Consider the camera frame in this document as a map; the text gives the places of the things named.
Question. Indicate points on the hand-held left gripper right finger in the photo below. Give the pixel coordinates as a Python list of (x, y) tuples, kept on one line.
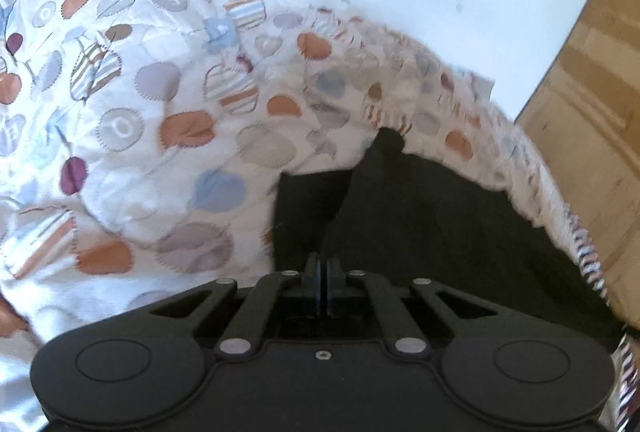
[(332, 273)]

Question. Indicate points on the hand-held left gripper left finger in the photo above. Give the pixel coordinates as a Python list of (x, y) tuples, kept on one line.
[(315, 273)]

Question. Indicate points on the black garment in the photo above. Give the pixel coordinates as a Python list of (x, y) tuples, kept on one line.
[(450, 222)]

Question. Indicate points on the patterned quilted bedspread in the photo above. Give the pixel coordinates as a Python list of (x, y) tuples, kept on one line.
[(150, 152)]

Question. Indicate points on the wooden wardrobe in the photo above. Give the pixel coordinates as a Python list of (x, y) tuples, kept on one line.
[(595, 112)]

